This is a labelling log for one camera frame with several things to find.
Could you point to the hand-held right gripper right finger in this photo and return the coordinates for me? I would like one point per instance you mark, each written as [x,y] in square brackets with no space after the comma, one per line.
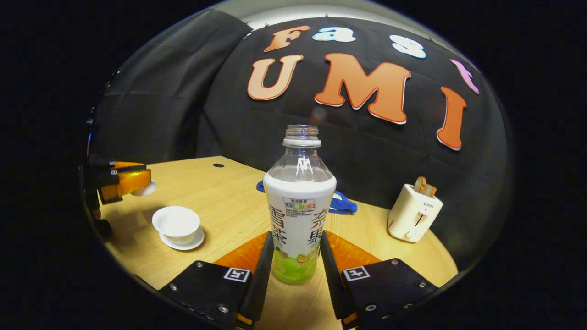
[331,275]

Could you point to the blue folded towel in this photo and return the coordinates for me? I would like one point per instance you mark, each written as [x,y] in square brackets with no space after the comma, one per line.
[344,204]

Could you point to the white toaster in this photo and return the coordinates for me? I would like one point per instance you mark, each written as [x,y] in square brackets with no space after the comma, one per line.
[410,215]

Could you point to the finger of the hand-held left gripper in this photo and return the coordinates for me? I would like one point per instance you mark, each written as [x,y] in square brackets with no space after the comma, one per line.
[128,164]
[124,183]

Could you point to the white saucer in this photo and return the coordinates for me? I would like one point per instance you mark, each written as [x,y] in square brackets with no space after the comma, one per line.
[195,242]

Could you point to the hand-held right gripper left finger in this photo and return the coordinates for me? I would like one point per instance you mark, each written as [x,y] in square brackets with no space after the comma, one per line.
[261,275]

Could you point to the white teacup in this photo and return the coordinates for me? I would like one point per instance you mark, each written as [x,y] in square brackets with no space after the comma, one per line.
[176,222]

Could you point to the white green-label water bottle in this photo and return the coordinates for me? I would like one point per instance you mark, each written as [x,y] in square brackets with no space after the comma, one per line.
[298,201]

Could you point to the toast slice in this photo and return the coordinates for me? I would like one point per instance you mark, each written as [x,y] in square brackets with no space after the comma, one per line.
[431,190]
[419,184]

